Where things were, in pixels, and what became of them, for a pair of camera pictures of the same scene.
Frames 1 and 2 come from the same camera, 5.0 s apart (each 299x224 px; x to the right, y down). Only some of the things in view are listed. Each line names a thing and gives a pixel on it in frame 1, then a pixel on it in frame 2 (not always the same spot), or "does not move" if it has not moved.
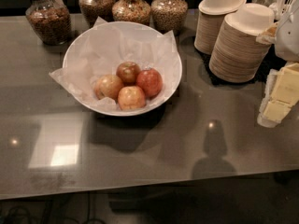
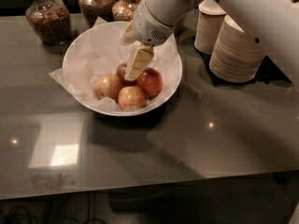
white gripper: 288,36 to 149,26
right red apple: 151,82 does not move
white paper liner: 98,50 does not move
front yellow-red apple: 131,97 does not move
